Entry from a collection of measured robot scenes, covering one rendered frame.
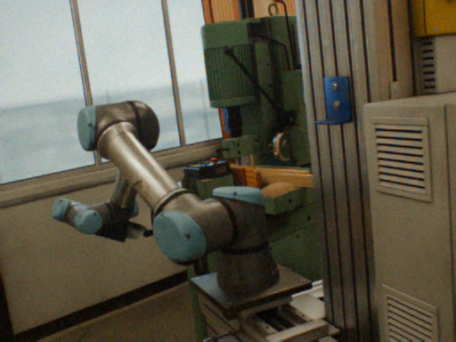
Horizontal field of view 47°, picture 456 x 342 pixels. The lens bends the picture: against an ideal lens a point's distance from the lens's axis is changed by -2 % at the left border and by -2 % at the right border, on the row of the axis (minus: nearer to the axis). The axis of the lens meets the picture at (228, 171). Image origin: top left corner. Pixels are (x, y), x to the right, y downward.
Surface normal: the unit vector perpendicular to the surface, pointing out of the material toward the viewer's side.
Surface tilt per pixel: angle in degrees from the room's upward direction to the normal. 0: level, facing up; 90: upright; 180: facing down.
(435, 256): 90
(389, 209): 90
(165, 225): 94
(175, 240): 94
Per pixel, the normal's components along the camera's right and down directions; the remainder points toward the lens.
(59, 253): 0.64, 0.06
